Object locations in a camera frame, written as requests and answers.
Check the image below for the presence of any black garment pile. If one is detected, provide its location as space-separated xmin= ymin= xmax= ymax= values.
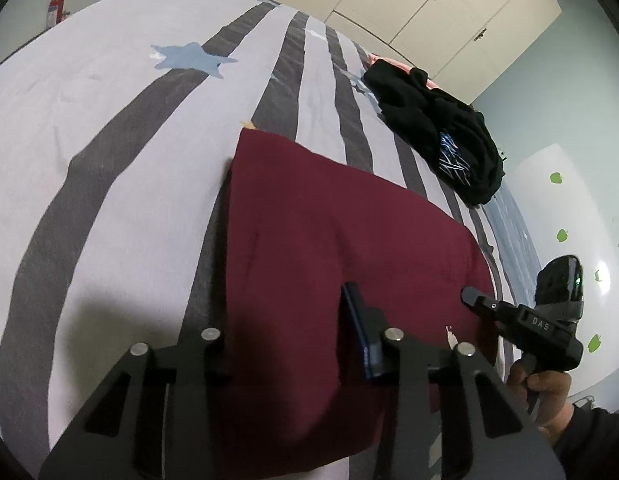
xmin=363 ymin=58 xmax=505 ymax=207

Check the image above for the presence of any person's right hand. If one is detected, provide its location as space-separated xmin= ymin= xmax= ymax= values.
xmin=507 ymin=360 xmax=575 ymax=445

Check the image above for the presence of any striped grey white bedsheet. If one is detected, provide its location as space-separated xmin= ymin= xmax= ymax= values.
xmin=0 ymin=0 xmax=533 ymax=476

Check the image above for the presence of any cream wardrobe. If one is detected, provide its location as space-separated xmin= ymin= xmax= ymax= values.
xmin=277 ymin=0 xmax=561 ymax=103

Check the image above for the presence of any pink garment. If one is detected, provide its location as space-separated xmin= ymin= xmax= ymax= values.
xmin=368 ymin=53 xmax=439 ymax=90

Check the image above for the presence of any maroon t-shirt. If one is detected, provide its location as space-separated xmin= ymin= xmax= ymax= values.
xmin=226 ymin=129 xmax=497 ymax=479

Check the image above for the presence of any red fire extinguisher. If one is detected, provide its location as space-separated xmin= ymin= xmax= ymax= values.
xmin=46 ymin=0 xmax=66 ymax=29

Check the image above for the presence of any dark sleeve forearm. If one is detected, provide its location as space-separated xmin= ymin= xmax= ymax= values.
xmin=553 ymin=408 xmax=619 ymax=480

